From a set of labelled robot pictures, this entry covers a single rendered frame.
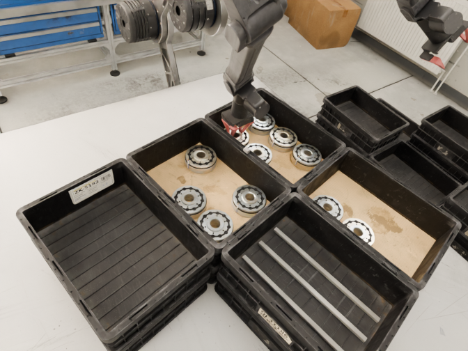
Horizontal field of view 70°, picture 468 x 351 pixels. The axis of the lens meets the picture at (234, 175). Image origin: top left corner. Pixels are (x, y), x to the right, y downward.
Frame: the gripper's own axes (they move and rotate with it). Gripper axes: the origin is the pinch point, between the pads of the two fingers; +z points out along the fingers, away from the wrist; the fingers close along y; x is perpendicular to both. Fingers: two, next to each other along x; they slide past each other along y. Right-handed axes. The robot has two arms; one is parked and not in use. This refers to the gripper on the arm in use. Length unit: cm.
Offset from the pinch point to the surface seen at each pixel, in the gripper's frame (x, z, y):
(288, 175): -22.3, 3.9, 6.3
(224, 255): -37, -7, -34
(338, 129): 3, 39, 83
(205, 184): -10.7, 3.8, -20.1
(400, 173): -34, 50, 101
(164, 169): 1.4, 3.9, -27.7
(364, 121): -1, 39, 104
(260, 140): -4.4, 4.1, 9.2
